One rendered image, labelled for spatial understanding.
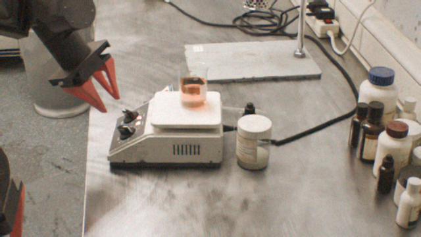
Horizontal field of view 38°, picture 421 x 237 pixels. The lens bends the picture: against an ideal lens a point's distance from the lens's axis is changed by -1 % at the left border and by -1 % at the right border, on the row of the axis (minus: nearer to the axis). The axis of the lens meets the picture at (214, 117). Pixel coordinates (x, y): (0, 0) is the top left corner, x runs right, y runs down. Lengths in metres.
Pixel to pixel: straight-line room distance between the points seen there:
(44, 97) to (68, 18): 1.85
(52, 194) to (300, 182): 1.41
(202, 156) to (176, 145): 0.05
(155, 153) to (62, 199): 1.26
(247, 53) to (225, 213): 0.60
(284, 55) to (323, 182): 0.50
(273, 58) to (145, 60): 0.30
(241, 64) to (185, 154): 0.42
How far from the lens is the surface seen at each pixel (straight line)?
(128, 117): 1.12
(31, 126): 2.76
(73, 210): 2.22
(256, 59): 1.45
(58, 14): 0.90
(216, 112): 1.06
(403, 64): 1.29
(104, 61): 1.01
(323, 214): 0.99
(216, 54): 1.47
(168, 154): 1.05
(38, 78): 2.71
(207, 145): 1.04
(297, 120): 1.23
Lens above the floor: 1.36
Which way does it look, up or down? 30 degrees down
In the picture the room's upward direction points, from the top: 1 degrees clockwise
